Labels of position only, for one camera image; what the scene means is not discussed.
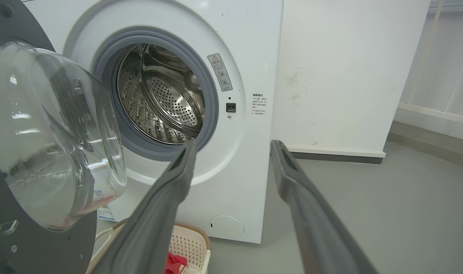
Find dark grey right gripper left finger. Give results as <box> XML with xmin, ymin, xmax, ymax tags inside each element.
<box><xmin>91</xmin><ymin>139</ymin><xmax>197</xmax><ymax>274</ymax></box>

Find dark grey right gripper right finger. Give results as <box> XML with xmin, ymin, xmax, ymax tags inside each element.
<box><xmin>270</xmin><ymin>140</ymin><xmax>379</xmax><ymax>274</ymax></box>

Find grey washing machine door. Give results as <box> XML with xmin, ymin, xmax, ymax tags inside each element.
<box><xmin>0</xmin><ymin>0</ymin><xmax>127</xmax><ymax>274</ymax></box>

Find white front-load washing machine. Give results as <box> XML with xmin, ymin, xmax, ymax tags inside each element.
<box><xmin>21</xmin><ymin>0</ymin><xmax>285</xmax><ymax>244</ymax></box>

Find cream plastic laundry basket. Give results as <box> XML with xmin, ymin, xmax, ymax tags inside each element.
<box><xmin>86</xmin><ymin>218</ymin><xmax>212</xmax><ymax>274</ymax></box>

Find red garment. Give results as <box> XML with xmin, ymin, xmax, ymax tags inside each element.
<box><xmin>164</xmin><ymin>252</ymin><xmax>188</xmax><ymax>274</ymax></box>

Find blue energy label sticker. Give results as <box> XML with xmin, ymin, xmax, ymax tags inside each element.
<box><xmin>94</xmin><ymin>190</ymin><xmax>115</xmax><ymax>222</ymax></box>

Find grey warning sticker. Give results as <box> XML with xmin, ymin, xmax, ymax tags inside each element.
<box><xmin>207</xmin><ymin>53</ymin><xmax>233</xmax><ymax>92</ymax></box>

